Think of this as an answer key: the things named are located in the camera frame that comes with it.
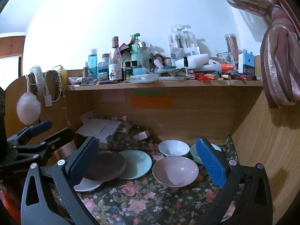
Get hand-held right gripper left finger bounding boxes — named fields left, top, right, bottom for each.
left=21, top=136, right=99, bottom=225

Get pale pink cylinder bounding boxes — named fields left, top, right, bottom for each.
left=55, top=141, right=78, bottom=162

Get white cardboard box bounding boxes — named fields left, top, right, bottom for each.
left=80, top=112, right=99, bottom=123

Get clear bottle with fox label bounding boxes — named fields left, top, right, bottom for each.
left=108, top=37, right=124, bottom=82

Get orange and white marker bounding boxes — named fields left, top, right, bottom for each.
left=210, top=60, right=235, bottom=72

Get empty glass jar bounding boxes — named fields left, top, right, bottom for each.
left=217, top=52, right=235, bottom=71

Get green pump bottle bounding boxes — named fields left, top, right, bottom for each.
left=130, top=33, right=141, bottom=62

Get stack of white papers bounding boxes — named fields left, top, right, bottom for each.
left=75, top=118, right=122, bottom=143

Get pink bowl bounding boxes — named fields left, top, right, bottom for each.
left=152, top=156, right=200, bottom=188

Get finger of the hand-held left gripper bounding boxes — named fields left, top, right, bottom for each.
left=13, top=128, right=75, bottom=161
left=7, top=121, right=53, bottom=146

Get clear plastic case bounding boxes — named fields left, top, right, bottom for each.
left=130, top=74, right=161, bottom=83

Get white bowl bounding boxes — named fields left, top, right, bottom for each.
left=158, top=140, right=190, bottom=157

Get small pink bottle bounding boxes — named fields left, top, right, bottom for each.
left=150, top=52, right=164, bottom=68

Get green sticky note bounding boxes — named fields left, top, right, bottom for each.
left=133, top=90, right=163, bottom=96

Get white fluffy earmuffs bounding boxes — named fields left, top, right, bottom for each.
left=16, top=66, right=47, bottom=125

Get white cable with adapter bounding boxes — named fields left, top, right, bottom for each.
left=26, top=74, right=54, bottom=107

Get striped pink curtain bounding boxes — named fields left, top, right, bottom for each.
left=207, top=0, right=300, bottom=109

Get light green bowl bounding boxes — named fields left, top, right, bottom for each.
left=190, top=143, right=222, bottom=166

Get clear bottle with silver cap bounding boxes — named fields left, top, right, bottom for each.
left=138, top=41, right=150, bottom=72

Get white plate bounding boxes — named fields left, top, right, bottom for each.
left=73, top=178, right=105, bottom=192

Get light green plate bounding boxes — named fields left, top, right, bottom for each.
left=118, top=149, right=153, bottom=180

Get floral tablecloth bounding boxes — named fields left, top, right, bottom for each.
left=56, top=122, right=239, bottom=225

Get blue pencil sharpener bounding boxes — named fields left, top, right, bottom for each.
left=238, top=50, right=255, bottom=74

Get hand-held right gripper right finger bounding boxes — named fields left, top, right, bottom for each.
left=196, top=136, right=273, bottom=225

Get yellow headband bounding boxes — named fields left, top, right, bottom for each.
left=60, top=67, right=68, bottom=87

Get brown studded headband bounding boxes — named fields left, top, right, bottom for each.
left=46, top=70, right=62, bottom=101

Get pink sticky note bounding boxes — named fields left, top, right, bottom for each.
left=104, top=91, right=125, bottom=101

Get white rectangular box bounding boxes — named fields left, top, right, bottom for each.
left=175, top=54, right=209, bottom=68

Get tall blue liquid bottle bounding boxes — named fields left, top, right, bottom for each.
left=88, top=48, right=98, bottom=78

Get toothbrush blister package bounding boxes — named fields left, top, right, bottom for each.
left=167, top=25, right=200, bottom=60

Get thin hanging earphone cord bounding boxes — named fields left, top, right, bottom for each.
left=63, top=91, right=71, bottom=125

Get orange sticky note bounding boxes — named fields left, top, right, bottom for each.
left=131, top=96, right=173, bottom=109

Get stack of small cards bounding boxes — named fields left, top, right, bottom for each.
left=117, top=121, right=134, bottom=137

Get small dark green bottle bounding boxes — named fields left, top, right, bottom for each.
left=124, top=61, right=139, bottom=80

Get brown plate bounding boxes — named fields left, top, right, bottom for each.
left=83, top=150, right=127, bottom=182

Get clear tube of pencils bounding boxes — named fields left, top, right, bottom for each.
left=224, top=34, right=239, bottom=62

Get glass jar with blue liquid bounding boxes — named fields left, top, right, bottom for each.
left=98, top=54, right=110, bottom=80

